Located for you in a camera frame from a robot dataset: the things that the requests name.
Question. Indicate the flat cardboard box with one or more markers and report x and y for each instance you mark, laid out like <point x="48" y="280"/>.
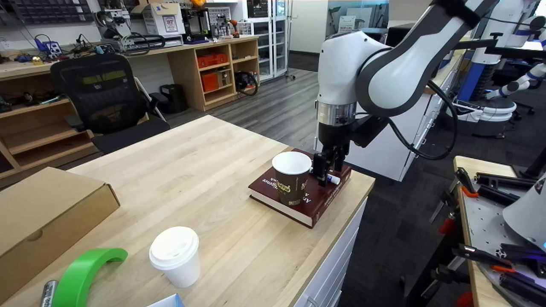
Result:
<point x="42" y="217"/>

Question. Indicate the silver marker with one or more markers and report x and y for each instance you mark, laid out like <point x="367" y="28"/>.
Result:
<point x="48" y="294"/>

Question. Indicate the dark red hardcover book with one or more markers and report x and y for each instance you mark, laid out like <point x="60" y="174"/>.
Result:
<point x="318" y="200"/>

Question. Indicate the black 3d printer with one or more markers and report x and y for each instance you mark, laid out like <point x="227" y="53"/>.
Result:
<point x="195" y="24"/>

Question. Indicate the blue and white box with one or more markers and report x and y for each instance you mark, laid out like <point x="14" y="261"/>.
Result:
<point x="168" y="302"/>

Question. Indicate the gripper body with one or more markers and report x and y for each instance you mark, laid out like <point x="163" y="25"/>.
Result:
<point x="335" y="134"/>

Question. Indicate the white cardboard box with label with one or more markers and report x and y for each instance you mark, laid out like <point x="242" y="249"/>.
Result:
<point x="162" y="19"/>

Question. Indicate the brown paper cup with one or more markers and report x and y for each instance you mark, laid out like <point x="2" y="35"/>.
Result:
<point x="292" y="181"/>

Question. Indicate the blue soldering station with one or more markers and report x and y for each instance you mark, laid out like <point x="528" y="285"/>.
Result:
<point x="50" y="47"/>

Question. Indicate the wooden workbench with shelves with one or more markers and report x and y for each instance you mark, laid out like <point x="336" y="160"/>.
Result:
<point x="187" y="68"/>

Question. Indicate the black office chair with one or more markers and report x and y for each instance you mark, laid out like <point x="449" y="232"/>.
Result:
<point x="106" y="98"/>

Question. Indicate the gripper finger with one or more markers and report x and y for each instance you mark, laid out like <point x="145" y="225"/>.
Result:
<point x="321" y="166"/>
<point x="340" y="157"/>

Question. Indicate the white drawer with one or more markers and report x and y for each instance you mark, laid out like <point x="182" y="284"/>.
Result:
<point x="341" y="251"/>

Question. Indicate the orange storage box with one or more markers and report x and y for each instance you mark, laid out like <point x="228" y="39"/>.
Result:
<point x="212" y="60"/>
<point x="214" y="80"/>

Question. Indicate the white marker with blue cap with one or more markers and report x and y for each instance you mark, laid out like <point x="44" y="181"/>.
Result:
<point x="334" y="178"/>

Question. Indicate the wall rack of parts bins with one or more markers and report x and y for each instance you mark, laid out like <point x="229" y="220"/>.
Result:
<point x="47" y="10"/>

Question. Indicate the black and orange clamp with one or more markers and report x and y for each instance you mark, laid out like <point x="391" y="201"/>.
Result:
<point x="466" y="181"/>
<point x="447" y="224"/>
<point x="482" y="256"/>

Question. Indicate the black metal bar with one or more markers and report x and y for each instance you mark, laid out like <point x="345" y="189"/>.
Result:
<point x="505" y="181"/>
<point x="497" y="195"/>

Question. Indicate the white paper cup with lid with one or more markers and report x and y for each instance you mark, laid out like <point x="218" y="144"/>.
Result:
<point x="175" y="256"/>

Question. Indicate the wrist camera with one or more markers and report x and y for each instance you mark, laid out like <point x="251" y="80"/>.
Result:
<point x="369" y="130"/>

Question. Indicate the black waste bin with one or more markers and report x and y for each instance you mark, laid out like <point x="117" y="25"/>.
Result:
<point x="174" y="99"/>

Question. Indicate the glass door cabinet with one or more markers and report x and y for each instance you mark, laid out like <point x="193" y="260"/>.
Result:
<point x="268" y="38"/>

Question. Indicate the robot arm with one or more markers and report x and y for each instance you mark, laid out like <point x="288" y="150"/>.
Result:
<point x="341" y="64"/>

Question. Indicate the white and blue robot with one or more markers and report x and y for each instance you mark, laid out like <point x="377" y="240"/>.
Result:
<point x="490" y="98"/>

